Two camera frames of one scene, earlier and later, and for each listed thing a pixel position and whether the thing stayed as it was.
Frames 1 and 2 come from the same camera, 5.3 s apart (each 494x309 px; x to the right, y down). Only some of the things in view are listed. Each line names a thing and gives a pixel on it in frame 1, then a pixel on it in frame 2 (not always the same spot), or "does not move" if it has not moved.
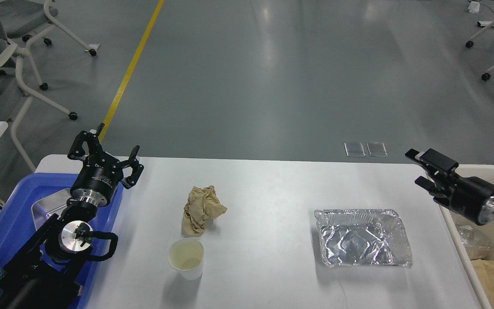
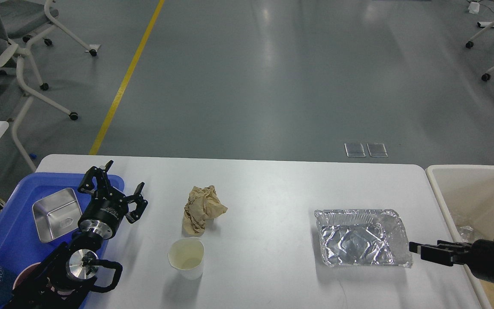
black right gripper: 471,197 → 487,259
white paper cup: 186,255 does not move
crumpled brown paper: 202,204 does not move
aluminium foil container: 368,237 does not move
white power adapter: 474,7 does not move
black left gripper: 98,176 → 107,205
